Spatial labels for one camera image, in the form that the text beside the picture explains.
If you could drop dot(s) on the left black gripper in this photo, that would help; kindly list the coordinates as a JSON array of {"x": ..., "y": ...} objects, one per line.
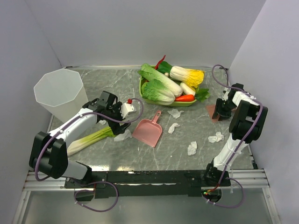
[{"x": 117, "y": 128}]

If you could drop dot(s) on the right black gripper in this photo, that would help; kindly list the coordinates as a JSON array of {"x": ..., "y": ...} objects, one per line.
[{"x": 224, "y": 115}]

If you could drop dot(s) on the pink hand brush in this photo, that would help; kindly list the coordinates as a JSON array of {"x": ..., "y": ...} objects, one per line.
[{"x": 210, "y": 110}]

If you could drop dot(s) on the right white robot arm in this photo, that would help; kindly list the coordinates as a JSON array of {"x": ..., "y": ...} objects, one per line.
[{"x": 247, "y": 121}]

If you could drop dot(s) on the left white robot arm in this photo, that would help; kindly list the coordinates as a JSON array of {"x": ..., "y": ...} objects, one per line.
[{"x": 49, "y": 150}]

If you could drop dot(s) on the paper scrap left of dustpan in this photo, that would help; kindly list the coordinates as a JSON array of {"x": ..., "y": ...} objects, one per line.
[{"x": 123, "y": 136}]

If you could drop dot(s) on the paper scrap above celery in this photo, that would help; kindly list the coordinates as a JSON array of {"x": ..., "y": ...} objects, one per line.
[{"x": 102, "y": 122}]

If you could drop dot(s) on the pink plastic dustpan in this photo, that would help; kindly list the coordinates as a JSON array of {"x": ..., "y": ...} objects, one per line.
[{"x": 148, "y": 131}]

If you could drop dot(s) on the paper scrap right side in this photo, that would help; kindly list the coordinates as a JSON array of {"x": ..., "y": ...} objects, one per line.
[{"x": 216, "y": 138}]

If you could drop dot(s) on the orange carrot toy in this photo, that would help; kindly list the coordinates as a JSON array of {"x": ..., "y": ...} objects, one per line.
[{"x": 185, "y": 98}]

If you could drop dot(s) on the white daikon radish toy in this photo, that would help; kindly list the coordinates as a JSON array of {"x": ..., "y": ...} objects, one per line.
[{"x": 186, "y": 89}]

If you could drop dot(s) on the celery stalk toy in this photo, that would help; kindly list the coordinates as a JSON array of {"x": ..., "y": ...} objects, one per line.
[{"x": 86, "y": 141}]

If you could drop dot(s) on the yellow leaf napa cabbage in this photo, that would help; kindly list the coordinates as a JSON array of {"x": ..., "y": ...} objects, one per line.
[{"x": 192, "y": 78}]

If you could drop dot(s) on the paper scrap near tray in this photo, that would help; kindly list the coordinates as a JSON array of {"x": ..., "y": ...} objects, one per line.
[{"x": 175, "y": 113}]

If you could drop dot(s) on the paper scrap front centre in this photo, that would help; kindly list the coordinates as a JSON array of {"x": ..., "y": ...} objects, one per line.
[{"x": 191, "y": 150}]

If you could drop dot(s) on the front green lettuce head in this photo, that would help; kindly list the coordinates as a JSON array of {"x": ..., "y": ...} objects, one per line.
[{"x": 155, "y": 91}]

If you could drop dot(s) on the paper scrap beside dustpan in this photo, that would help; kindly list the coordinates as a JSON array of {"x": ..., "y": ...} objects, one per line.
[{"x": 172, "y": 128}]

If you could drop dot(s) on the green plastic tray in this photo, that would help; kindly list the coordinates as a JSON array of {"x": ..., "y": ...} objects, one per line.
[{"x": 143, "y": 80}]

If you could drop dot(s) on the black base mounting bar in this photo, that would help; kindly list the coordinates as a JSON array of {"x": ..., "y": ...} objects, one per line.
[{"x": 146, "y": 183}]

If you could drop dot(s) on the long green romaine lettuce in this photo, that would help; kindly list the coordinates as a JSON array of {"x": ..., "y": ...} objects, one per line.
[{"x": 149, "y": 73}]

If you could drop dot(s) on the translucent white trash bin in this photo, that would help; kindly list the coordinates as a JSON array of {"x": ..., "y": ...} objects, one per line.
[{"x": 62, "y": 93}]

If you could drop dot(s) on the red chili pepper toy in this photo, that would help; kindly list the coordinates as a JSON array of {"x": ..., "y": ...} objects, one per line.
[{"x": 159, "y": 62}]

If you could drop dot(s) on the dark green leafy vegetable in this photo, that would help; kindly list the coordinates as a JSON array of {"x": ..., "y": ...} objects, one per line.
[{"x": 164, "y": 67}]

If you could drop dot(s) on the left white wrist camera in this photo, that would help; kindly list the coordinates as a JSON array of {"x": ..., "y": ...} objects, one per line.
[{"x": 127, "y": 108}]

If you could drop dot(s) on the aluminium frame rail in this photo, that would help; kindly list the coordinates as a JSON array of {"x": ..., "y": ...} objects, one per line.
[{"x": 148, "y": 197}]

